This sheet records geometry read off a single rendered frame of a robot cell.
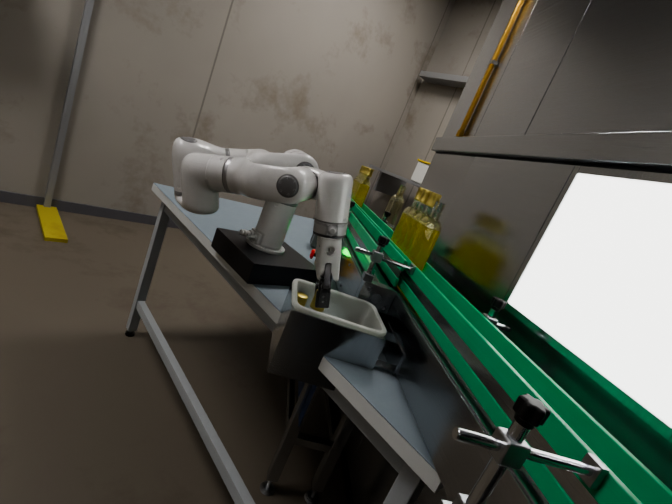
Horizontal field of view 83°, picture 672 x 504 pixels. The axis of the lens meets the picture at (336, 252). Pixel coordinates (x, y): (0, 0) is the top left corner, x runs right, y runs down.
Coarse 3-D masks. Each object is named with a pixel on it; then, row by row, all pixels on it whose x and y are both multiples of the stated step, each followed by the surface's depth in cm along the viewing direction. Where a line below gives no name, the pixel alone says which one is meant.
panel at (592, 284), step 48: (576, 192) 77; (624, 192) 66; (576, 240) 73; (624, 240) 63; (528, 288) 81; (576, 288) 69; (624, 288) 60; (576, 336) 66; (624, 336) 58; (624, 384) 55
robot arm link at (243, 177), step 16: (240, 160) 84; (224, 176) 83; (240, 176) 80; (256, 176) 77; (272, 176) 76; (288, 176) 75; (304, 176) 76; (240, 192) 84; (256, 192) 78; (272, 192) 77; (288, 192) 76; (304, 192) 76
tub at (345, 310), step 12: (300, 288) 94; (312, 288) 94; (336, 300) 96; (348, 300) 96; (360, 300) 97; (312, 312) 79; (324, 312) 96; (336, 312) 96; (348, 312) 97; (360, 312) 97; (372, 312) 94; (348, 324) 80; (360, 324) 97; (372, 324) 90
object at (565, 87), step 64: (512, 0) 146; (576, 0) 105; (640, 0) 82; (512, 64) 128; (576, 64) 95; (640, 64) 76; (448, 128) 164; (512, 128) 114; (576, 128) 87; (640, 128) 71; (448, 192) 142; (512, 320) 86; (576, 384) 66; (640, 448) 53
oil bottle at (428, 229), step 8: (424, 224) 108; (432, 224) 107; (440, 224) 108; (416, 232) 111; (424, 232) 108; (432, 232) 108; (416, 240) 109; (424, 240) 108; (432, 240) 109; (408, 248) 113; (416, 248) 109; (424, 248) 109; (432, 248) 110; (408, 256) 110; (416, 256) 110; (424, 256) 110; (416, 264) 110; (424, 264) 111
